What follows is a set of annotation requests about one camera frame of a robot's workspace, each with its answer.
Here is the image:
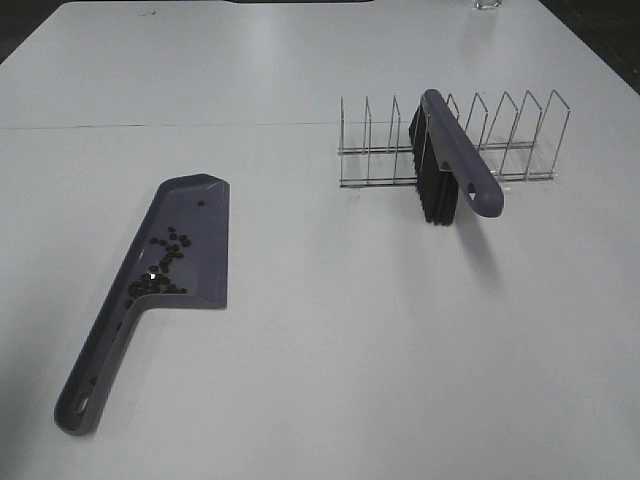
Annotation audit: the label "purple plastic dustpan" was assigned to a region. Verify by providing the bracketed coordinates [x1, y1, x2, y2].
[54, 174, 230, 436]

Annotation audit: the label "purple hand brush black bristles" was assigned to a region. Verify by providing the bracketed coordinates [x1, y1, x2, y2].
[409, 89, 504, 226]

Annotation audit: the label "pile of coffee beans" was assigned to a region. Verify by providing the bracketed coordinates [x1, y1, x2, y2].
[124, 199, 207, 309]

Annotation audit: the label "clear glass cup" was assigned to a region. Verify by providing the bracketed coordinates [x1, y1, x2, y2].
[473, 0, 503, 11]

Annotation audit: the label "metal wire dish rack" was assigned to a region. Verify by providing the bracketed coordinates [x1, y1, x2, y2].
[337, 90, 571, 188]

